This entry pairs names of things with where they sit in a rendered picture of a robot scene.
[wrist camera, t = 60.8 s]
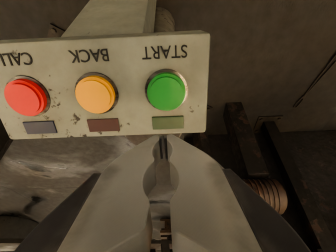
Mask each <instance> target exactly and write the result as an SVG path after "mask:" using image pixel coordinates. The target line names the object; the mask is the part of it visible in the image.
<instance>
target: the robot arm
mask: <svg viewBox="0 0 336 252"><path fill-rule="evenodd" d="M164 150H165V160H168V161H169V163H170V182H171V185H172V186H173V187H174V189H175V190H176V192H175V194H174V195H173V196H172V198H171V199H170V223H171V239H172V252H311V251H310V249H309V248H308V246H307V245H306V244H305V242H304V241H303V240H302V239H301V237H300V236H299V235H298V234H297V232H296V231H295V230H294V229H293V228H292V227H291V226H290V224H289V223H288V222H287V221H286V220H285V219H284V218H283V217H282V216H281V215H280V214H279V213H278V212H277V211H276V210H275V209H274V208H273V207H271V206H270V205H269V204H268V203H267V202H266V201H265V200H264V199H263V198H262V197H261V196H260V195H258V194H257V193H256V192H255V191H254V190H253V189H252V188H251V187H250V186H249V185H248V184H246V183H245V182H244V181H243V180H242V179H241V178H240V177H239V176H238V175H237V174H236V173H235V172H233V171H232V170H231V169H230V168H227V169H224V168H223V167H222V166H221V165H220V164H219V163H218V162H217V161H216V160H215V159H213V158H212V157H211V156H209V155H208V154H207V153H205V152H203V151H202V150H200V149H198V148H196V147H194V146H193V145H191V144H189V143H187V142H185V141H184V140H182V139H180V138H178V137H176V136H175V135H173V134H168V135H160V134H158V135H154V136H152V137H150V138H148V139H147V140H145V141H143V142H142V143H140V144H138V145H137V146H135V147H133V148H132V149H130V150H128V151H127V152H125V153H123V154H122V155H121V156H119V157H118V158H117V159H115V160H114V161H113V162H112V163H110V164H109V165H108V166H107V167H106V168H105V169H104V170H103V171H102V172H101V173H93V174H92V175H91V176H90V177H89V178H88V179H87V180H86V181H84V182H83V183H82V184H81V185H80V186H79V187H78V188H77V189H76V190H75V191H74V192H72V193H71V194H70V195H69V196H68V197H67V198H66V199H65V200H64V201H63V202H62V203H60V204H59V205H58V206H57V207H56V208H55V209H54V210H53V211H52V212H51V213H50V214H48V215H47V216H46V217H45V218H44V219H43V220H42V221H41V222H40V223H39V224H38V225H37V226H36V227H35V228H34V229H33V230H32V231H31V232H30V233H29V234H28V235H27V237H26V238H25V239H24V240H23V241H22V242H21V243H20V245H19V246H18V247H17V248H16V249H15V251H14V252H150V250H151V242H152V233H153V225H152V217H151V209H150V202H149V199H148V196H149V194H150V192H151V191H152V189H153V188H154V187H155V186H156V184H157V179H156V167H157V165H158V164H159V163H160V161H161V160H164Z"/></svg>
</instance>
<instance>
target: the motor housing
mask: <svg viewBox="0 0 336 252"><path fill-rule="evenodd" d="M223 119H224V123H225V127H226V130H227V134H228V137H229V141H230V145H231V148H232V152H233V156H234V159H235V163H236V167H237V170H238V174H239V177H240V178H241V179H242V180H243V181H244V182H245V183H246V184H248V185H249V186H250V187H251V188H252V189H253V190H254V191H255V192H256V193H257V194H258V195H259V196H261V197H262V198H263V199H264V200H265V201H266V202H267V203H268V204H269V205H270V206H271V207H273V208H274V209H275V210H276V211H277V212H278V213H279V214H280V215H282V214H283V213H284V212H285V210H286V208H287V206H288V198H287V194H286V191H285V189H284V187H283V186H282V185H281V184H280V183H279V182H278V181H277V180H276V179H272V178H267V177H268V175H269V171H268V168H267V166H266V163H265V161H264V158H263V156H262V153H261V151H260V148H259V145H258V143H257V140H256V138H255V135H254V133H253V130H252V127H251V125H250V122H249V120H248V117H247V115H246V112H245V109H244V107H243V104H242V102H226V103H225V108H224V112H223Z"/></svg>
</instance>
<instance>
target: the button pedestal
mask: <svg viewBox="0 0 336 252"><path fill-rule="evenodd" d="M157 1H163V0H89V2H88V3H87V4H86V6H85V7H84V8H83V9H82V11H81V12H80V13H79V14H78V16H77V17H76V18H75V19H74V21H73V22H72V23H71V25H70V26H69V27H68V28H67V30H66V31H65V32H64V33H63V35H62V36H61V37H48V38H28V39H8V40H0V119H1V121H2V123H3V125H4V127H5V130H6V132H7V134H8V136H9V138H10V139H12V140H18V139H45V138H73V137H100V136H127V135H154V134H181V133H203V132H205V131H206V124H207V103H208V82H209V61H210V40H211V36H210V33H208V32H205V31H202V30H189V31H169V32H154V26H155V15H156V3H157ZM165 72H168V73H173V74H175V75H177V76H178V77H180V78H181V80H182V81H183V83H184V86H185V98H184V101H183V102H182V104H181V105H180V106H179V107H177V108H175V109H173V110H168V111H167V110H160V109H158V108H156V107H154V106H153V105H152V104H151V103H150V101H149V99H148V95H147V89H148V85H149V83H150V81H151V79H152V78H153V77H154V76H156V75H157V74H160V73H165ZM88 76H99V77H102V78H104V79H106V80H107V81H108V82H109V83H110V84H111V85H112V87H113V89H114V92H115V100H114V103H113V105H112V106H111V108H110V109H109V110H108V111H106V112H103V113H92V112H89V111H87V110H85V109H84V108H83V107H82V106H81V105H80V104H79V103H78V101H77V98H76V94H75V90H76V86H77V84H78V83H79V82H80V81H81V80H82V79H84V78H85V77H88ZM17 79H27V80H30V81H32V82H34V83H36V84H37V85H38V86H40V87H41V89H42V90H43V91H44V93H45V95H46V99H47V105H46V107H45V109H44V110H43V111H42V112H41V113H39V114H37V115H34V116H26V115H22V114H20V113H18V112H16V111H15V110H13V109H12V108H11V107H10V106H9V104H8V103H7V101H6V99H5V95H4V91H5V87H6V85H7V84H8V83H10V82H11V81H14V80H17ZM168 116H183V128H176V129H153V121H152V117H168ZM117 118H118V122H119V128H120V131H96V132H90V130H89V127H88V123H87V120H91V119H117ZM40 121H54V124H55V127H56V130H57V133H43V134H27V132H26V130H25V127H24V125H23V122H40Z"/></svg>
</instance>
